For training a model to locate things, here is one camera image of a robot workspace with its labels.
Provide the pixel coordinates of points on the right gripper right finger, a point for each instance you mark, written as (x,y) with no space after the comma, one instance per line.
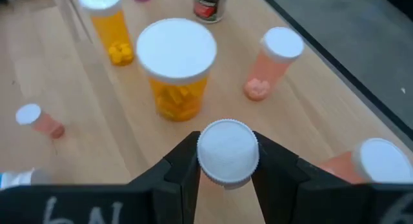
(277,185)

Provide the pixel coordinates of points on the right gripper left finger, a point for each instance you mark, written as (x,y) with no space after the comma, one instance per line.
(177,185)

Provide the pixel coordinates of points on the clear bottle ribbed white cap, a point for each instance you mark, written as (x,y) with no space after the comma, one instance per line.
(227,151)

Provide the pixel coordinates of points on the small salmon pill bottle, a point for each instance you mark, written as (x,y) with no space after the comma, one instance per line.
(280,44)
(380,161)
(29,114)

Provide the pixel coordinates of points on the large orange pill bottle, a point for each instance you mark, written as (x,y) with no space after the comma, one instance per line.
(175,49)

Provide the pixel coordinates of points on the large white blue-label bottle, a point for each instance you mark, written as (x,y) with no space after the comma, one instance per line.
(16,179)

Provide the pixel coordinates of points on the small orange pill bottle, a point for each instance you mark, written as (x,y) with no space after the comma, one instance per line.
(111,30)

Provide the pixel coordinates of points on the white bottle dark red label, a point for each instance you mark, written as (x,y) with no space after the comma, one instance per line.
(209,7)

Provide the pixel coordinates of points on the wooden shelf with black legs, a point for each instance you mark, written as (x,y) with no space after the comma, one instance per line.
(232,98)

